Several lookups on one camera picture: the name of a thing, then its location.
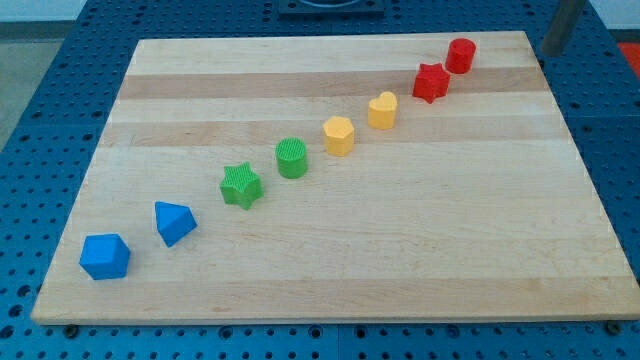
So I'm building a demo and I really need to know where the blue cube block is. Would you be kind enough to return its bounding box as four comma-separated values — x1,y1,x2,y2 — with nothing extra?
79,234,130,280

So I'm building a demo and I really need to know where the green cylinder block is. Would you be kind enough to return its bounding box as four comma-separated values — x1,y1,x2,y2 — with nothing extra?
275,137,307,179

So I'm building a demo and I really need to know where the yellow hexagon block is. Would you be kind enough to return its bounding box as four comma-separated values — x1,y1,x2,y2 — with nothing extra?
323,116,355,156

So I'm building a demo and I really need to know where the green star block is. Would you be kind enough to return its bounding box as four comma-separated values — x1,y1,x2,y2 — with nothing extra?
220,162,263,210

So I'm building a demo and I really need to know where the wooden board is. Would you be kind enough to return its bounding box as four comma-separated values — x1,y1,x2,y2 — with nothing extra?
32,31,639,325

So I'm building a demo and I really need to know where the yellow heart block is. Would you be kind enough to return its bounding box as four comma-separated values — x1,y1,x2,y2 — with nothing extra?
368,91,398,130

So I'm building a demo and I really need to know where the red star block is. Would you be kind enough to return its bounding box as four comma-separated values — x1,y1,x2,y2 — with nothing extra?
412,63,450,104

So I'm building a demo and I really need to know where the blue triangular prism block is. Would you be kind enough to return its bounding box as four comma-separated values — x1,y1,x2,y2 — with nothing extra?
154,201,198,247

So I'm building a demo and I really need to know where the red cylinder block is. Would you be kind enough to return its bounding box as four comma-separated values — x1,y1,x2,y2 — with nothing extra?
445,38,476,74

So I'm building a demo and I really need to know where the grey metal pole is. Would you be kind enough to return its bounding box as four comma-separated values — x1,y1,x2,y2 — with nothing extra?
540,0,587,57

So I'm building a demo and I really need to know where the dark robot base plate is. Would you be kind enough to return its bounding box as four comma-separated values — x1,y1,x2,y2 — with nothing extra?
275,0,386,16

